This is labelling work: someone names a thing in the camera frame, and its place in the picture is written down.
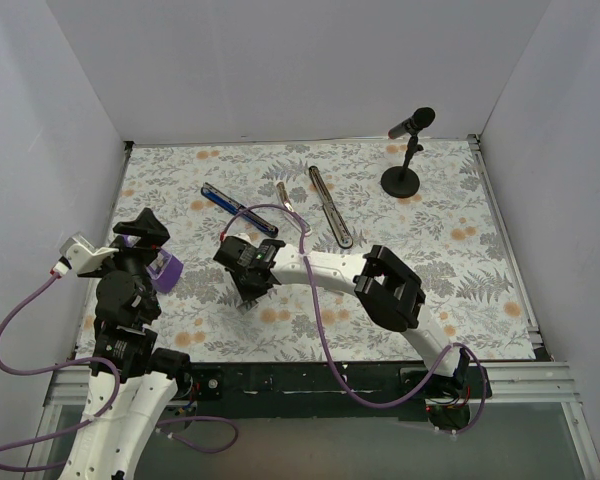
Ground black microphone on stand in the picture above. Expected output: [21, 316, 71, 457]
[380, 107, 436, 199]

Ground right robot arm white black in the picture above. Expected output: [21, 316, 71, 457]
[213, 236, 469, 398]

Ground floral table mat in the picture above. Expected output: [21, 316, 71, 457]
[72, 139, 544, 364]

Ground aluminium frame rail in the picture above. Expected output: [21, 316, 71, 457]
[43, 362, 580, 407]

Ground blue stapler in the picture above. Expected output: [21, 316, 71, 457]
[200, 182, 279, 238]

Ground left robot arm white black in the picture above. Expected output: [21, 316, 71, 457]
[60, 208, 193, 479]

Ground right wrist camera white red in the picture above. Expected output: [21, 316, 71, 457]
[231, 232, 253, 245]

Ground purple stapler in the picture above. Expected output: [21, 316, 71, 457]
[112, 235, 183, 295]

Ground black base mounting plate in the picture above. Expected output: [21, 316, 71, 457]
[174, 362, 492, 426]

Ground white stapler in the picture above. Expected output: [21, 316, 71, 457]
[275, 181, 312, 236]

